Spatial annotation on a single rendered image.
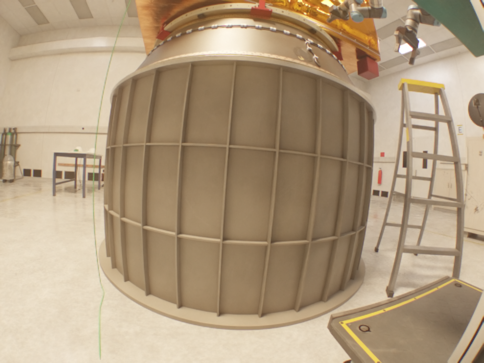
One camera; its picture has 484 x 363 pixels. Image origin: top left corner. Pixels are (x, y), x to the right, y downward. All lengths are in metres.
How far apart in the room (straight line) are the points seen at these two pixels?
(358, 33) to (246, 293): 1.96
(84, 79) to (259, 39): 6.90
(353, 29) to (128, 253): 2.18
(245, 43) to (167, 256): 1.06
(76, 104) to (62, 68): 1.52
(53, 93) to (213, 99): 7.44
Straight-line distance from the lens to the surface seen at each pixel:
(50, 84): 8.32
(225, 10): 1.49
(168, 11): 1.69
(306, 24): 1.57
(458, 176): 1.76
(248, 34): 1.22
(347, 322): 0.64
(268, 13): 1.46
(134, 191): 1.12
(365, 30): 2.08
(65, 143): 7.45
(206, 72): 0.99
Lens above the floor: 0.69
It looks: 3 degrees down
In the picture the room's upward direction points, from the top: 4 degrees clockwise
